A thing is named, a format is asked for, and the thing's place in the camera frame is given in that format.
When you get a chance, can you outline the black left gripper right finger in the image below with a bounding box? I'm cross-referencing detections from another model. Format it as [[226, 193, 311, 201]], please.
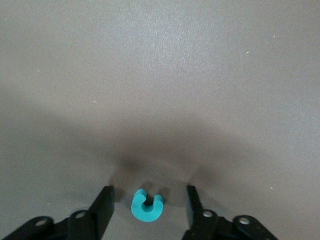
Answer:
[[181, 185, 222, 240]]

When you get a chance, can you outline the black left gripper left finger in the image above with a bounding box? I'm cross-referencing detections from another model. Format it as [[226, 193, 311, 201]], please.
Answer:
[[66, 185, 116, 240]]

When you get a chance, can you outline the teal letter c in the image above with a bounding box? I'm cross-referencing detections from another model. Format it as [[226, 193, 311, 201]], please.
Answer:
[[130, 188, 164, 223]]

